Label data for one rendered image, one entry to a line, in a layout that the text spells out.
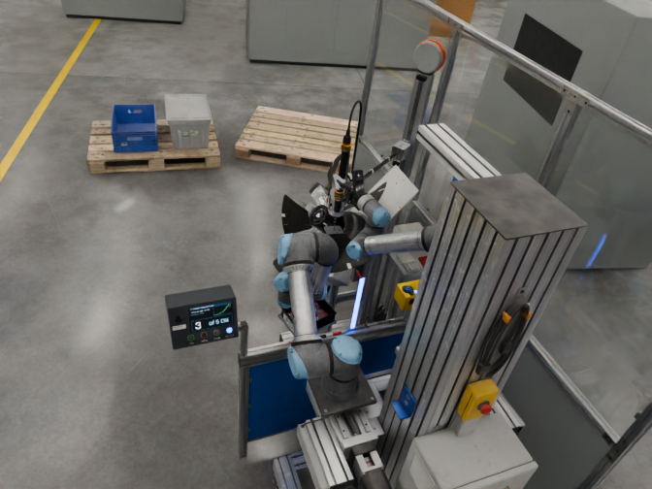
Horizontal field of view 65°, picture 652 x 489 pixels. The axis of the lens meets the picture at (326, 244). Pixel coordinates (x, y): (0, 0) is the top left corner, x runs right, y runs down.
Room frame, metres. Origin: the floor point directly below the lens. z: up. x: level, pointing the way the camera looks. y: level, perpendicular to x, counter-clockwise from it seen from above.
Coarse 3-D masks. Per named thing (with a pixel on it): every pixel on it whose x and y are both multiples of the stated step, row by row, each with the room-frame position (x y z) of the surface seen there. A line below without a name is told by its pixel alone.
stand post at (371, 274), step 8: (384, 232) 2.25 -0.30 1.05; (376, 256) 2.26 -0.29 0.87; (368, 264) 2.27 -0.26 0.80; (376, 264) 2.25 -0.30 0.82; (368, 272) 2.26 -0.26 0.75; (376, 272) 2.25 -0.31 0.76; (368, 280) 2.24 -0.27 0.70; (368, 288) 2.24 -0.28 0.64; (368, 296) 2.26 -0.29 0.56; (360, 304) 2.27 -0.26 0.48; (368, 304) 2.25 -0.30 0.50; (360, 312) 2.25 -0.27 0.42; (360, 320) 2.24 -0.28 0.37
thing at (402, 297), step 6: (402, 282) 1.84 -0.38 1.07; (408, 282) 1.85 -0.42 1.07; (414, 282) 1.85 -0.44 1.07; (396, 288) 1.82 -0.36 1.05; (402, 288) 1.80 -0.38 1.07; (414, 288) 1.81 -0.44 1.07; (396, 294) 1.81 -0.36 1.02; (402, 294) 1.77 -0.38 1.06; (408, 294) 1.77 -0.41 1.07; (414, 294) 1.77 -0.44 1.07; (396, 300) 1.80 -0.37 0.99; (402, 300) 1.76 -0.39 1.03; (408, 300) 1.75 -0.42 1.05; (402, 306) 1.75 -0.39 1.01; (408, 306) 1.75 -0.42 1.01
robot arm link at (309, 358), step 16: (288, 240) 1.50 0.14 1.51; (304, 240) 1.51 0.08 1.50; (288, 256) 1.46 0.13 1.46; (304, 256) 1.46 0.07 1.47; (288, 272) 1.43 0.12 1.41; (304, 272) 1.43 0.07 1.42; (304, 288) 1.38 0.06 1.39; (304, 304) 1.33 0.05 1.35; (304, 320) 1.28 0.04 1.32; (304, 336) 1.24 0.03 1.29; (288, 352) 1.21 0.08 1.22; (304, 352) 1.19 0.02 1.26; (320, 352) 1.20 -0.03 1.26; (304, 368) 1.14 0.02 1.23; (320, 368) 1.16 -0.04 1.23
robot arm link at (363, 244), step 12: (432, 228) 1.55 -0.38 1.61; (360, 240) 1.66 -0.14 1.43; (372, 240) 1.63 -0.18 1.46; (384, 240) 1.61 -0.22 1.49; (396, 240) 1.58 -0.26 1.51; (408, 240) 1.56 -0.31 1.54; (420, 240) 1.53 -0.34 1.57; (348, 252) 1.64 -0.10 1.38; (360, 252) 1.62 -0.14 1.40; (372, 252) 1.62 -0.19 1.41; (384, 252) 1.60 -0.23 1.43
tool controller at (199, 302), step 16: (208, 288) 1.47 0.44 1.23; (224, 288) 1.47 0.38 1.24; (176, 304) 1.34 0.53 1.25; (192, 304) 1.35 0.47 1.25; (208, 304) 1.37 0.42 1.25; (224, 304) 1.39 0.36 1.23; (176, 320) 1.30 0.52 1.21; (192, 320) 1.33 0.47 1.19; (208, 320) 1.35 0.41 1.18; (224, 320) 1.37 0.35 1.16; (176, 336) 1.29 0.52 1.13; (208, 336) 1.33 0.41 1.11; (224, 336) 1.35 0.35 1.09
